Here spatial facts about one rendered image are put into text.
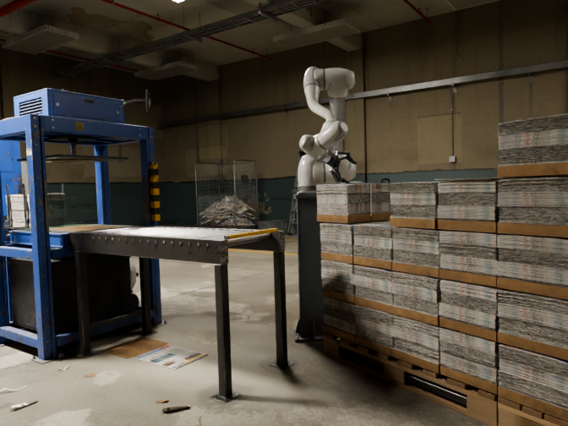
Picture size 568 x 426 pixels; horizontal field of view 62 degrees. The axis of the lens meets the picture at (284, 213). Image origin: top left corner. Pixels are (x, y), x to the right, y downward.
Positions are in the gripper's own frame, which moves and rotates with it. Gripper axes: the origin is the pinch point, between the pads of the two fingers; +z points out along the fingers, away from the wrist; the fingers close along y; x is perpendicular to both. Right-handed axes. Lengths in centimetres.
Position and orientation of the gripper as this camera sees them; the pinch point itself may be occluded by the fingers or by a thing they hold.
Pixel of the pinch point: (351, 172)
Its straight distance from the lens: 294.0
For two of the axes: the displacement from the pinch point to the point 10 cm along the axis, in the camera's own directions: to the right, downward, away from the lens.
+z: 7.5, 4.1, 5.3
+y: -3.5, 9.1, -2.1
